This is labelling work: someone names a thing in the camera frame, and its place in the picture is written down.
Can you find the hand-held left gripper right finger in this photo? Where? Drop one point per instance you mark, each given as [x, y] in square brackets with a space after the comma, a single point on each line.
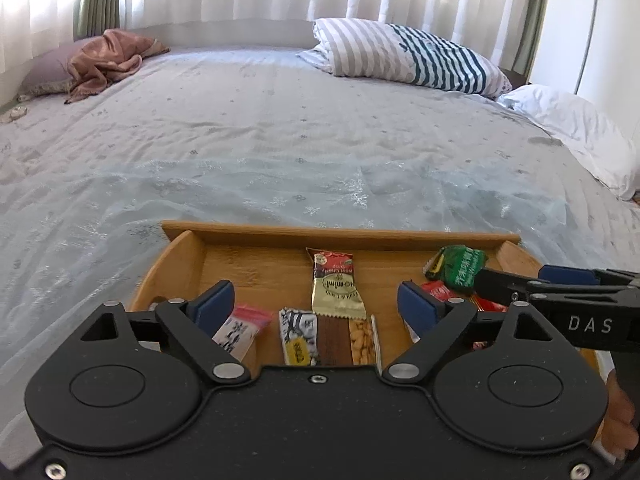
[416, 310]

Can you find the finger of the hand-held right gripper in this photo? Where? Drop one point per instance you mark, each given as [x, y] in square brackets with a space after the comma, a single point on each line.
[505, 286]
[567, 275]

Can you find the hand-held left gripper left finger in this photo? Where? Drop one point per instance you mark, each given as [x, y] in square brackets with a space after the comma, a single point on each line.
[215, 306]

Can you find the dark red snack packet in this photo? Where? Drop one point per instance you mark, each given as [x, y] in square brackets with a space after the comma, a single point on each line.
[442, 292]

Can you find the pink and white candy packet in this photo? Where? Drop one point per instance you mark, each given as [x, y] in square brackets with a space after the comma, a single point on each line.
[239, 332]

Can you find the green snack packet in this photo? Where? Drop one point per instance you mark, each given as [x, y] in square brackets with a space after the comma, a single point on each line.
[462, 267]

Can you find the small white pink candy packet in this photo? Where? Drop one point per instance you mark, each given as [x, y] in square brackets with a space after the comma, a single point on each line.
[350, 342]

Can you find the gold snack packet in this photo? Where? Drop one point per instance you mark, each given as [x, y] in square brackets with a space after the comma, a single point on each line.
[336, 287]

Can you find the black white yellow snack packet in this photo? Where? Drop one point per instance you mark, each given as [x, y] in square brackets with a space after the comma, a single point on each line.
[298, 337]

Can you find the person's right hand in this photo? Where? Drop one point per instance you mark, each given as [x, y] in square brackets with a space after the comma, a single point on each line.
[622, 420]

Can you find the white pillow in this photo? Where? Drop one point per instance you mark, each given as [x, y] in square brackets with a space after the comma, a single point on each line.
[575, 125]

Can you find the striped pillow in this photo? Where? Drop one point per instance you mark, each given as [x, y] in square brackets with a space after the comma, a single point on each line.
[400, 55]

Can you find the thin grey pole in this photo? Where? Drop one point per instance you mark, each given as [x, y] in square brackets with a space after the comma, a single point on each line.
[590, 20]

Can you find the pink crumpled cloth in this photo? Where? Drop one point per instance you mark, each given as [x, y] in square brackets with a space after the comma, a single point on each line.
[110, 57]

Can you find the purple pillow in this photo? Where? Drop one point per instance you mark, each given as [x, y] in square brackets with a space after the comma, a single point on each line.
[50, 67]

